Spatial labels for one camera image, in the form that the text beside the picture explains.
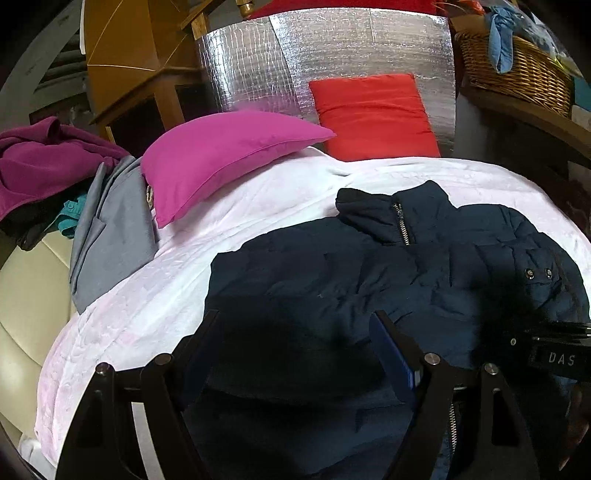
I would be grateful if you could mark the black garment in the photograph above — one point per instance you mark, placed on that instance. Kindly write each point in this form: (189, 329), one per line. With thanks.
(27, 226)

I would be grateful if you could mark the pale pink blanket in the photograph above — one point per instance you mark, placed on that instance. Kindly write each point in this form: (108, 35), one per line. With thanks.
(184, 249)

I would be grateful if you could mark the magenta pillow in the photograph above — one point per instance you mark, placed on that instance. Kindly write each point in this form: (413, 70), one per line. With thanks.
(221, 152)

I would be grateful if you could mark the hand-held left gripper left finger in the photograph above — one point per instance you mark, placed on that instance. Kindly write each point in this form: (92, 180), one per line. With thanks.
(203, 355)

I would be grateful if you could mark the person's right hand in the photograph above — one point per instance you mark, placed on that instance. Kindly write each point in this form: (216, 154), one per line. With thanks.
(579, 415)

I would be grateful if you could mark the wicker basket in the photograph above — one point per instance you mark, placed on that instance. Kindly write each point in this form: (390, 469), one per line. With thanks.
(517, 74)

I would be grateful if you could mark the red cloth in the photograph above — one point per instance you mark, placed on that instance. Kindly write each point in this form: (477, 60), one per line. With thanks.
(341, 7)

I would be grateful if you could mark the grey garment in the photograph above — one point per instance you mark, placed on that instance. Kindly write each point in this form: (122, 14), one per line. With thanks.
(111, 230)

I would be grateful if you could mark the wooden furniture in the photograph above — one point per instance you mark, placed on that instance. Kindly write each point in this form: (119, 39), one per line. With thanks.
(129, 37)

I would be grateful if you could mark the magenta fleece cloth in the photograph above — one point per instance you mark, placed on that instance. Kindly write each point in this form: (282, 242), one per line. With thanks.
(41, 161)

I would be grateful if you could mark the teal cloth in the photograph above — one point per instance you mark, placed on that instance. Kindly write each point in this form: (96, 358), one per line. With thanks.
(71, 217)

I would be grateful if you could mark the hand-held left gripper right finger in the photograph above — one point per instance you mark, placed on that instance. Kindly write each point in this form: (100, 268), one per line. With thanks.
(392, 355)

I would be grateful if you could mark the navy zip jacket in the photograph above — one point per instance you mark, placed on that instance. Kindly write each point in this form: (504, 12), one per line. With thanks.
(323, 277)

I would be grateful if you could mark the silver foil insulation panel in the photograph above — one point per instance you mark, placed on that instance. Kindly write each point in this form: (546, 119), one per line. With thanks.
(258, 60)

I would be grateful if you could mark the red pillow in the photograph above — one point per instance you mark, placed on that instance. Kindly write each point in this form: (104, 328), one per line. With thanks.
(374, 115)

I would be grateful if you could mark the light blue cloth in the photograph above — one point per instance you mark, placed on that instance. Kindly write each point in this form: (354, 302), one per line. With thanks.
(503, 41)

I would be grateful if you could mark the wooden side table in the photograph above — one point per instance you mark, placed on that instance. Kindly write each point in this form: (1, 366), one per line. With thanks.
(531, 120)

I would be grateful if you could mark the cream leather sofa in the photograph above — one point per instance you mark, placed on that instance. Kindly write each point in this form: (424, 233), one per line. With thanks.
(27, 323)

